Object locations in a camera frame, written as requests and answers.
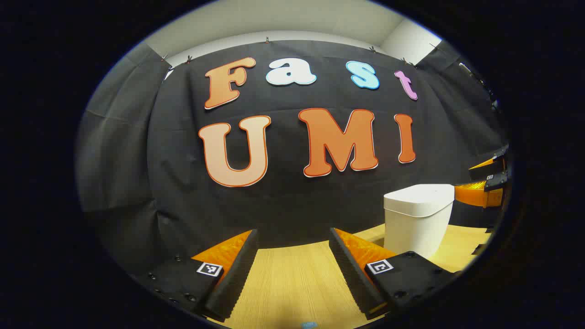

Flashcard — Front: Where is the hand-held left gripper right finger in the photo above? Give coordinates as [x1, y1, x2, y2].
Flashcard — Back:
[329, 227, 457, 320]

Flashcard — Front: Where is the wooden desktop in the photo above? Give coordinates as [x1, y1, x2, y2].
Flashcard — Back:
[210, 223, 494, 329]

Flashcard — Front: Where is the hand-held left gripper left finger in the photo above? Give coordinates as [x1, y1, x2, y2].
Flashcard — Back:
[133, 228, 260, 323]

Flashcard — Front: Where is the white desktop garbage bin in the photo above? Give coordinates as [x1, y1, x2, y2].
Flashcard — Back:
[383, 184, 455, 260]

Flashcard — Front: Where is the black backdrop cloth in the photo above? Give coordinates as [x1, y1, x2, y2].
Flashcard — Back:
[75, 39, 510, 277]

